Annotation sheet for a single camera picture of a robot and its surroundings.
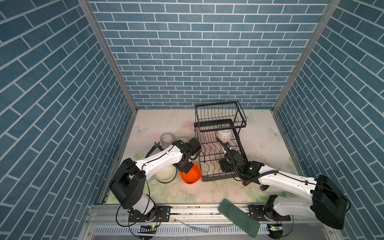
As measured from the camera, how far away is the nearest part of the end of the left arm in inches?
23.8

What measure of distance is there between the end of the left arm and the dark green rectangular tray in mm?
266

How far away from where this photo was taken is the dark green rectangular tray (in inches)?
27.8
